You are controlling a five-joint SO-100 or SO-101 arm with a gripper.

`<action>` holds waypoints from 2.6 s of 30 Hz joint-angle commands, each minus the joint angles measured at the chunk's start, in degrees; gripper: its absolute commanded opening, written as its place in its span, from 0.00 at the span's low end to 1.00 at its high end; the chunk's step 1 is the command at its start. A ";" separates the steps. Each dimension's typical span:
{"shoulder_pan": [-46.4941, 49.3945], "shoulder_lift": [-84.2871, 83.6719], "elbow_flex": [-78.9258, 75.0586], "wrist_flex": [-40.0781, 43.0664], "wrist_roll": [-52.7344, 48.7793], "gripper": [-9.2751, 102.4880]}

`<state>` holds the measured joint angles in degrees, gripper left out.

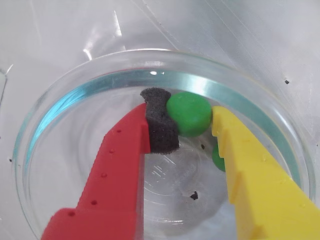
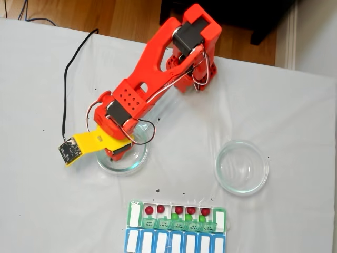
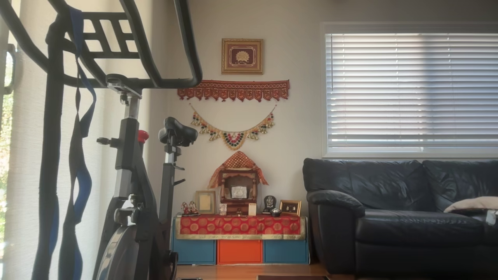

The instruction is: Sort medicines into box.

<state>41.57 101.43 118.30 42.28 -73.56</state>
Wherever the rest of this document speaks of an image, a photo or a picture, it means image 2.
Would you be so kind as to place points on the red candy with text print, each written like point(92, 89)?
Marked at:
point(161, 209)

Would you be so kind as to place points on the plain red candy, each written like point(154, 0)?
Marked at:
point(191, 210)
point(179, 209)

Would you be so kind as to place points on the green candy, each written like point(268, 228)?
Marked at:
point(202, 218)
point(174, 216)
point(188, 217)

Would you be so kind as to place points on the weekly pill organizer box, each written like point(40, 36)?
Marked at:
point(173, 239)

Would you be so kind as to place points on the glass bowl with green candies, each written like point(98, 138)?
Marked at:
point(137, 160)

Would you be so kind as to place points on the glass bowl with red candies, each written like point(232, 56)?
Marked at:
point(242, 182)

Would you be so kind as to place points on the white table cover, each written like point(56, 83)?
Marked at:
point(263, 105)

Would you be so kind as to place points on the dark wooden furniture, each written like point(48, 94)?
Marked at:
point(250, 15)

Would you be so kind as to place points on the white door trim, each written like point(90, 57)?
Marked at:
point(291, 39)

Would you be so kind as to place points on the black camera circuit board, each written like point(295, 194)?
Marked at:
point(69, 151)

